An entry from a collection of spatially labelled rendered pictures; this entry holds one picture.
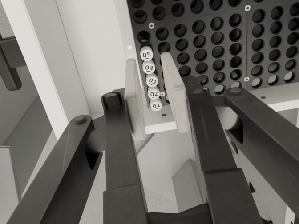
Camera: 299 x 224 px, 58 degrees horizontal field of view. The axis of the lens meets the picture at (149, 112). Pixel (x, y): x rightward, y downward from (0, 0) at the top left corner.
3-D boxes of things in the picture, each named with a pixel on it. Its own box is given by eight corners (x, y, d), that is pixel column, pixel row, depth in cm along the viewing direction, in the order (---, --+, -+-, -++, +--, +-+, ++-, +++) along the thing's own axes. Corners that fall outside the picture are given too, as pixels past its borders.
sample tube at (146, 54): (151, 47, 30) (154, 60, 26) (140, 50, 30) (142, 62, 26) (148, 36, 30) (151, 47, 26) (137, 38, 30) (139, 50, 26)
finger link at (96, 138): (132, 149, 14) (78, 158, 14) (132, 106, 19) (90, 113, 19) (127, 126, 14) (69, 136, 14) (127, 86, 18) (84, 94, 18)
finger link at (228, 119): (192, 113, 14) (251, 103, 13) (177, 77, 18) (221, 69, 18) (195, 138, 14) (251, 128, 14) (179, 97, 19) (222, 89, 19)
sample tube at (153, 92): (156, 82, 32) (160, 99, 28) (146, 83, 32) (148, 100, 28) (155, 72, 32) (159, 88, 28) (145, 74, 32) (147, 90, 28)
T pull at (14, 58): (13, 88, 28) (8, 93, 27) (-21, 14, 25) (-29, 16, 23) (46, 82, 28) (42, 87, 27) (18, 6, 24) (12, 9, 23)
